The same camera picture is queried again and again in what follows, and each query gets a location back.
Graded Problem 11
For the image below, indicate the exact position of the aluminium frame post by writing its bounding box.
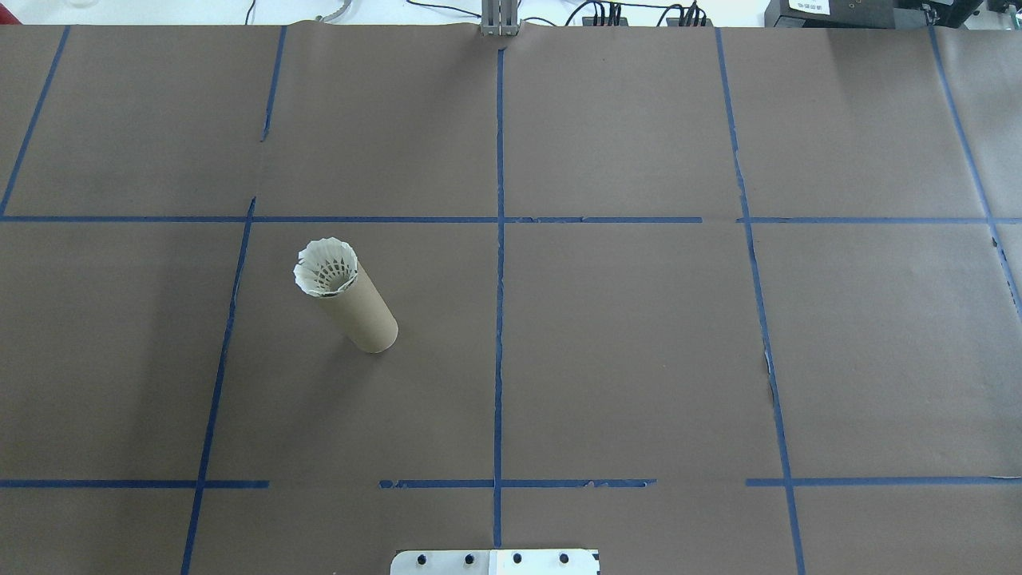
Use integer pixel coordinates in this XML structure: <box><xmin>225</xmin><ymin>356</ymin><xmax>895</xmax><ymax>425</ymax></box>
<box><xmin>478</xmin><ymin>0</ymin><xmax>521</xmax><ymax>38</ymax></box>

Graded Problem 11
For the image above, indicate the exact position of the black computer box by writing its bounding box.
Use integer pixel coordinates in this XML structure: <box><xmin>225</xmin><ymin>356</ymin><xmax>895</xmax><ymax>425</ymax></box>
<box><xmin>764</xmin><ymin>0</ymin><xmax>909</xmax><ymax>30</ymax></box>

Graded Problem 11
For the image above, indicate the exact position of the brown cardboard tube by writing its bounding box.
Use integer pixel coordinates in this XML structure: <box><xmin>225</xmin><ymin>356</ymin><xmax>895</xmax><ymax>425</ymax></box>
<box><xmin>307</xmin><ymin>240</ymin><xmax>399</xmax><ymax>355</ymax></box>

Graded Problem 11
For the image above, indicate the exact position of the white side table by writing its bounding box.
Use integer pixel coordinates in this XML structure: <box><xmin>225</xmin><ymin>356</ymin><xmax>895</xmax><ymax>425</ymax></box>
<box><xmin>0</xmin><ymin>0</ymin><xmax>1022</xmax><ymax>30</ymax></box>

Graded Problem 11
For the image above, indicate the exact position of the white camera post with base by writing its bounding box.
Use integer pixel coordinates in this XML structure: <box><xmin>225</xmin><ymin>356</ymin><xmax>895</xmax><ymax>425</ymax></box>
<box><xmin>390</xmin><ymin>549</ymin><xmax>602</xmax><ymax>575</ymax></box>

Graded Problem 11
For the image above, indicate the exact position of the white feather shuttlecock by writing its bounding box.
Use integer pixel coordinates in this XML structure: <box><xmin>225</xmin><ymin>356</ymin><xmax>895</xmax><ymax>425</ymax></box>
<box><xmin>292</xmin><ymin>236</ymin><xmax>360</xmax><ymax>299</ymax></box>

